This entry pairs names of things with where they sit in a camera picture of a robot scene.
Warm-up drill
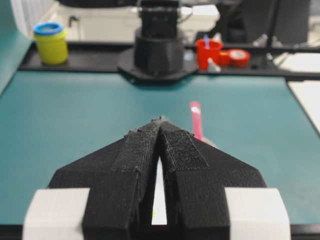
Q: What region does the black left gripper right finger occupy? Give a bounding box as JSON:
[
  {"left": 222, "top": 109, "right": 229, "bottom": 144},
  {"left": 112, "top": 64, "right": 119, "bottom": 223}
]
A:
[{"left": 158, "top": 121, "right": 291, "bottom": 240}]

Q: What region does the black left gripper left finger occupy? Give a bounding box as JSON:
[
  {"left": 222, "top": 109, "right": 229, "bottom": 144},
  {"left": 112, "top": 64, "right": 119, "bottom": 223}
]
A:
[{"left": 22, "top": 120, "right": 160, "bottom": 240}]

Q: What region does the pink spoon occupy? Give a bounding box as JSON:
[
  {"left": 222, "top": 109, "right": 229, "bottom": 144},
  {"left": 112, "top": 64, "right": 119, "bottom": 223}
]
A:
[{"left": 189, "top": 101, "right": 217, "bottom": 148}]

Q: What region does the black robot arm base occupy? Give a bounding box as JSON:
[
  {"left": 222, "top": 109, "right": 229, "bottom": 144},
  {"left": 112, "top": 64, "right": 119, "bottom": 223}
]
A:
[{"left": 117, "top": 0, "right": 198, "bottom": 83}]

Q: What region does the yellow hexagonal prism block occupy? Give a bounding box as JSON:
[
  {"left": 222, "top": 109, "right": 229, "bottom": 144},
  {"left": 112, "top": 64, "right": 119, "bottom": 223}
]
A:
[{"left": 152, "top": 209, "right": 156, "bottom": 221}]

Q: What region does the red plastic cup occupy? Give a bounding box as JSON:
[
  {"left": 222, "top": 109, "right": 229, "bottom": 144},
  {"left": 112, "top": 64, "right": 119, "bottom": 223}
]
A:
[{"left": 196, "top": 38, "right": 224, "bottom": 70}]

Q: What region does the red tape roll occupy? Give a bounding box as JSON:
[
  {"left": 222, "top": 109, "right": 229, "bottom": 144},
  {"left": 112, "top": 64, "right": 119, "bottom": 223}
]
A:
[{"left": 218, "top": 49, "right": 251, "bottom": 68}]

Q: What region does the white paper sheet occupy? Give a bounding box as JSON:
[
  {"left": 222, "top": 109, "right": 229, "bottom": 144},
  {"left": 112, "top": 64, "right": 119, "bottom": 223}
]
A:
[{"left": 287, "top": 80, "right": 320, "bottom": 136}]

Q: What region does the blue straw in cup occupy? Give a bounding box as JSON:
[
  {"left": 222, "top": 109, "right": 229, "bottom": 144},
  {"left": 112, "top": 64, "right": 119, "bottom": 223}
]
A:
[{"left": 203, "top": 34, "right": 210, "bottom": 49}]

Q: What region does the yellow jar with blue rim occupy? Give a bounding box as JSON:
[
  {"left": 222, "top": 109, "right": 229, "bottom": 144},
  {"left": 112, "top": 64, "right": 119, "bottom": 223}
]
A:
[{"left": 33, "top": 22, "right": 68, "bottom": 65}]

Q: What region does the black tray rail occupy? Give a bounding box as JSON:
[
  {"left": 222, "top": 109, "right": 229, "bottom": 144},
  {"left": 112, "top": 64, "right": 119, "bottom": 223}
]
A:
[{"left": 19, "top": 41, "right": 320, "bottom": 84}]

